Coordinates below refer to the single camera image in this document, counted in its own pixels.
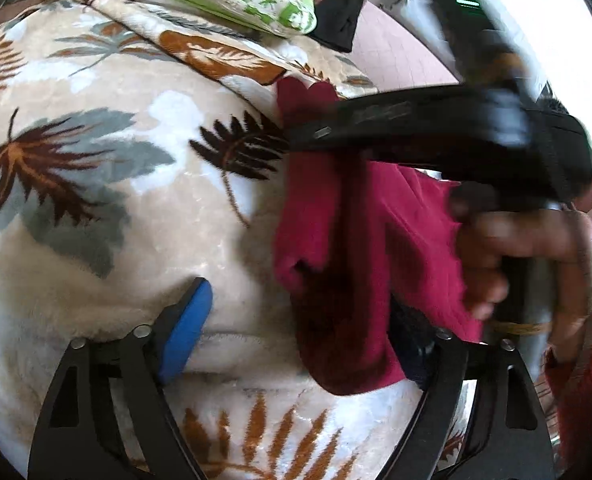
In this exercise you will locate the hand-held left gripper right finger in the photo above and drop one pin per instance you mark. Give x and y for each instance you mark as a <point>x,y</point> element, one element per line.
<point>445,385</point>

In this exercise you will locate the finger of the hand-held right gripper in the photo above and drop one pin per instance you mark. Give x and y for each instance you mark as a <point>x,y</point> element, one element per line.
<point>375,120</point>

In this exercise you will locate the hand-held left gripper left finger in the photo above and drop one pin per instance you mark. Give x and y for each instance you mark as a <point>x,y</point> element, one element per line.
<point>186,330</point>

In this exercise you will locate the dark red sweater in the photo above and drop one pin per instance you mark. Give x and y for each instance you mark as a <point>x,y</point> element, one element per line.
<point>346,260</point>

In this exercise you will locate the person's right hand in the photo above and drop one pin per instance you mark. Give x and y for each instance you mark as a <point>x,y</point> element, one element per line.
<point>583,270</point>

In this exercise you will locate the pink cushion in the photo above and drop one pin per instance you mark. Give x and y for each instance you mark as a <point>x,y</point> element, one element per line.
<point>400,55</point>

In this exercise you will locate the black garment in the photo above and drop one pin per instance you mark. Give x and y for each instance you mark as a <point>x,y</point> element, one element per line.
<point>341,5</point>

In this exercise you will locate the leaf print blanket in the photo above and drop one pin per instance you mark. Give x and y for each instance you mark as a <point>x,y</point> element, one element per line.
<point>101,210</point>

